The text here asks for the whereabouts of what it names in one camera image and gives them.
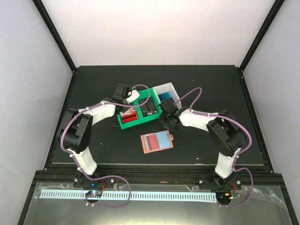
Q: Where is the tan leather card holder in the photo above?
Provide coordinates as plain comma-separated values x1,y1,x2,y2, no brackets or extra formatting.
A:
141,130,174,154

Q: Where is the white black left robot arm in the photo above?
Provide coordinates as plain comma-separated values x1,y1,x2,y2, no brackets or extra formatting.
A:
57,84,140,187

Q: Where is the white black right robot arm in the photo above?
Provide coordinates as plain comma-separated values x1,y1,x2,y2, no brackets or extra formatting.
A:
158,99,252,189

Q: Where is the black vip card stack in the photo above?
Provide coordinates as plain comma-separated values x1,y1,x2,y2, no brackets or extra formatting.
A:
140,97,158,117

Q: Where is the blue card stack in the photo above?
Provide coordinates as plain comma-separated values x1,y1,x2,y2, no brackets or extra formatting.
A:
158,92,175,103

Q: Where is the red white card stack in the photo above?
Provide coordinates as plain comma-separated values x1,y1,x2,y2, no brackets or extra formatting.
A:
120,110,138,124

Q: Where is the middle green plastic bin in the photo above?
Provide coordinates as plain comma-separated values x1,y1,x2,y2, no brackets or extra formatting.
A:
133,88,162,124

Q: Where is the green plastic bin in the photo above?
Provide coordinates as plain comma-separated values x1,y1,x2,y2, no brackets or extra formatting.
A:
133,88,162,124
117,106,142,130

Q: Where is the white plastic bin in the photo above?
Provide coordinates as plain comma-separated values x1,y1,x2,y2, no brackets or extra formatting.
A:
153,82,181,108

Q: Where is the left green plastic bin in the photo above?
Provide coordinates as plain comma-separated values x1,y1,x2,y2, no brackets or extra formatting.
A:
117,106,142,130

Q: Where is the right controller board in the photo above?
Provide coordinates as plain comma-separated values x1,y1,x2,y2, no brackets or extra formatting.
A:
216,192,235,201

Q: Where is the controller board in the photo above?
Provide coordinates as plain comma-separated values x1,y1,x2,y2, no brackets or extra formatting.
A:
216,192,235,201
85,190,103,199

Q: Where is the left controller board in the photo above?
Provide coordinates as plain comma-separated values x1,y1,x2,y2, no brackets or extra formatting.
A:
85,190,103,199

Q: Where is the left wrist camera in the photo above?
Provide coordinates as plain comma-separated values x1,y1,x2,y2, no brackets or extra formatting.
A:
126,90,140,104

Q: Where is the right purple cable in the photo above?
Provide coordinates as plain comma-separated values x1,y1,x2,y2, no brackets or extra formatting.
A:
173,87,254,209

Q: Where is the purple cable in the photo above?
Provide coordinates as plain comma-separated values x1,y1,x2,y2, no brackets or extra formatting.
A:
173,87,254,209
60,84,150,209

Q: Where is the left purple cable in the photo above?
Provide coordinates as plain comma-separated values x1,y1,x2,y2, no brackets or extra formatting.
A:
60,84,150,209

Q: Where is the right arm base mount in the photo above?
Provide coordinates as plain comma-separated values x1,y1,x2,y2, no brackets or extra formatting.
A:
197,175,241,191

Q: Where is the white slotted cable duct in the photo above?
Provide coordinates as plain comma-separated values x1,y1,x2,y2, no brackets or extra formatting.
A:
39,189,217,203

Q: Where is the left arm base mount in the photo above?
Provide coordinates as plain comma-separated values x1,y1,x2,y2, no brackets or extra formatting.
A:
73,174,115,189

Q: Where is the black frame post left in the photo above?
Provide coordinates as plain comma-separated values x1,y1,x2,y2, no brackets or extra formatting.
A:
32,0,76,72

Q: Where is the black frame post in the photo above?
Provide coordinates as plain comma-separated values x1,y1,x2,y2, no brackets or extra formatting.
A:
239,0,285,72
32,0,76,72

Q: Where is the black frame post right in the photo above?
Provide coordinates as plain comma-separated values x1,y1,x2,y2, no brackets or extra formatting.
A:
239,0,285,72

